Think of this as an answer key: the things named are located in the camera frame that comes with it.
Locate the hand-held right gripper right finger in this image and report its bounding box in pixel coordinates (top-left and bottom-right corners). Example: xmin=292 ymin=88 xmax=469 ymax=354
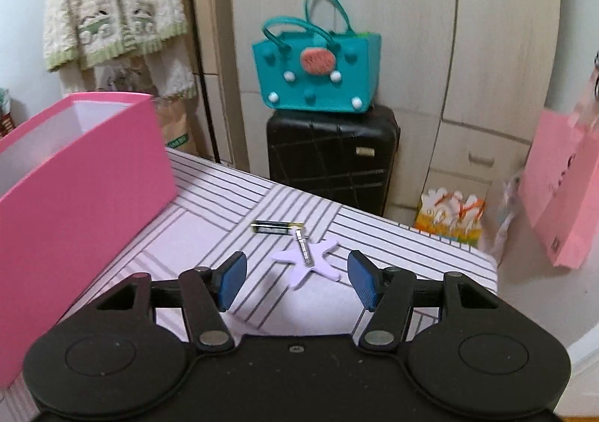
xmin=349 ymin=250 xmax=501 ymax=352

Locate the black hard suitcase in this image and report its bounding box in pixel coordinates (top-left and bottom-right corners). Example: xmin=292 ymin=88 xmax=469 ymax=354
xmin=266 ymin=104 xmax=401 ymax=217

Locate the striped tablecloth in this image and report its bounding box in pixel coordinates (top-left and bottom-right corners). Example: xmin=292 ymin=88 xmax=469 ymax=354
xmin=4 ymin=147 xmax=499 ymax=422

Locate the teal felt handbag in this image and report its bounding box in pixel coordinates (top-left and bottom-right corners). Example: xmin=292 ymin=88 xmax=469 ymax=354
xmin=252 ymin=0 xmax=382 ymax=115

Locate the silver nail clipper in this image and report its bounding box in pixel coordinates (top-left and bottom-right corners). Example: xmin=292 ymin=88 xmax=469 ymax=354
xmin=291 ymin=228 xmax=315 ymax=269

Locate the clear plastic bag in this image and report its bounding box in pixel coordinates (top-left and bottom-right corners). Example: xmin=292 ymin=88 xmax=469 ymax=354
xmin=489 ymin=169 xmax=525 ymax=264

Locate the colourful gift bag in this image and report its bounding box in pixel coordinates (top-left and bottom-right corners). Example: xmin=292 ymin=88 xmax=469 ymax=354
xmin=414 ymin=187 xmax=487 ymax=249

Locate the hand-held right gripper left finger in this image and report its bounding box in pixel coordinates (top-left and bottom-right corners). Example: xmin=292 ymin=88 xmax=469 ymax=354
xmin=96 ymin=251 xmax=247 ymax=352

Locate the black and gold battery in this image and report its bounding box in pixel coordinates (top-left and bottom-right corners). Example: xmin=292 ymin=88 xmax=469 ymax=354
xmin=250 ymin=220 xmax=305 ymax=236

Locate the red and green packet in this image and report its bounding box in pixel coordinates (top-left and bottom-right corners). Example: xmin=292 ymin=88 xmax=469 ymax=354
xmin=0 ymin=88 xmax=12 ymax=138

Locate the pink tote bag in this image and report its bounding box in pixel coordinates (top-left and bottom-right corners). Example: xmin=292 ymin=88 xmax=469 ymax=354
xmin=517 ymin=71 xmax=599 ymax=269

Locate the beige wooden wardrobe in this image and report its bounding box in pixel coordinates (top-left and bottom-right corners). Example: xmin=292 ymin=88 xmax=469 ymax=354
xmin=187 ymin=0 xmax=562 ymax=221

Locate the pink cardboard box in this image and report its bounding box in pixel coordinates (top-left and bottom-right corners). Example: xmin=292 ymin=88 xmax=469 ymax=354
xmin=0 ymin=92 xmax=179 ymax=390

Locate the white door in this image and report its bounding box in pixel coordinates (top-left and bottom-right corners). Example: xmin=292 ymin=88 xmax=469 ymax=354
xmin=491 ymin=0 xmax=599 ymax=357

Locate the purple starfish hair clip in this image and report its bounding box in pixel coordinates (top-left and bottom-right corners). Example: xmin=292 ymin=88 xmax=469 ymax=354
xmin=271 ymin=235 xmax=343 ymax=290

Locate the black clothes rack pole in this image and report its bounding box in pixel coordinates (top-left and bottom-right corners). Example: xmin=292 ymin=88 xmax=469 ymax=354
xmin=187 ymin=0 xmax=222 ymax=163

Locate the brown paper bag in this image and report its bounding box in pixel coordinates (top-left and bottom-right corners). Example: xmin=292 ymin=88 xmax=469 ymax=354
xmin=154 ymin=97 xmax=194 ymax=152

